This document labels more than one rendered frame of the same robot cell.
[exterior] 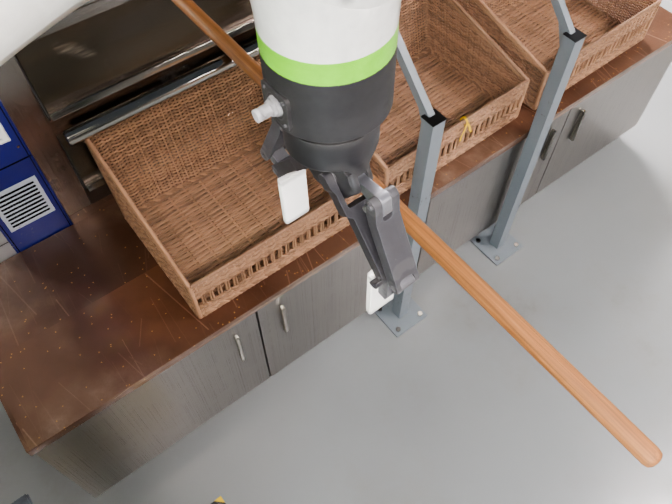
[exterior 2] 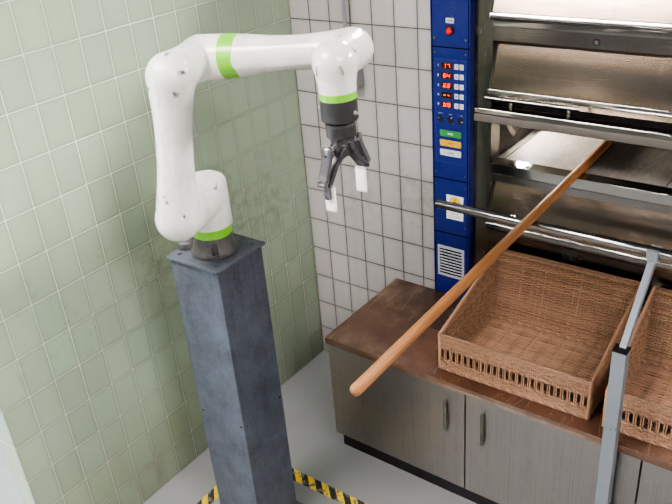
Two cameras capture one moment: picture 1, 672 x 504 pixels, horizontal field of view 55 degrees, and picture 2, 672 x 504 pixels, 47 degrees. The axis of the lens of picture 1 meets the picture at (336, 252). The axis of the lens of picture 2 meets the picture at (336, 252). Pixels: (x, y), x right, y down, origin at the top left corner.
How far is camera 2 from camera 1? 1.77 m
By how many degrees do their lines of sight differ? 59
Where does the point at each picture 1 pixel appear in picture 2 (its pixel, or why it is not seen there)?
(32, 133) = (478, 229)
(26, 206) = (451, 265)
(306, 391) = not seen: outside the picture
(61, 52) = (514, 198)
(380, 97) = (330, 113)
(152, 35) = (566, 222)
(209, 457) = (393, 488)
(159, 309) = (434, 350)
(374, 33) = (325, 90)
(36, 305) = (407, 307)
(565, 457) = not seen: outside the picture
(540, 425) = not seen: outside the picture
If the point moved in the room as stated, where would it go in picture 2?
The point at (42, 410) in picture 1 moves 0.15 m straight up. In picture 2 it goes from (349, 333) to (346, 300)
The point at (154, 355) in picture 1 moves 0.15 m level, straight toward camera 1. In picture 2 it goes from (403, 359) to (379, 380)
